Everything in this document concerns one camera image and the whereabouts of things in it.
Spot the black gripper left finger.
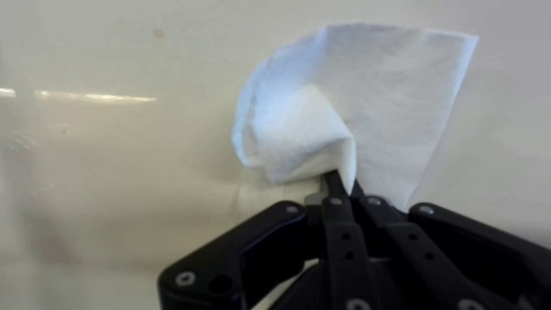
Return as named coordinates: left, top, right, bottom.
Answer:
left=157, top=171, right=382, bottom=310

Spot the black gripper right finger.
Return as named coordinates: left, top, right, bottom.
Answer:
left=348, top=179, right=551, bottom=310

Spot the white paper napkin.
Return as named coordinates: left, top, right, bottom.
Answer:
left=231, top=22, right=480, bottom=212

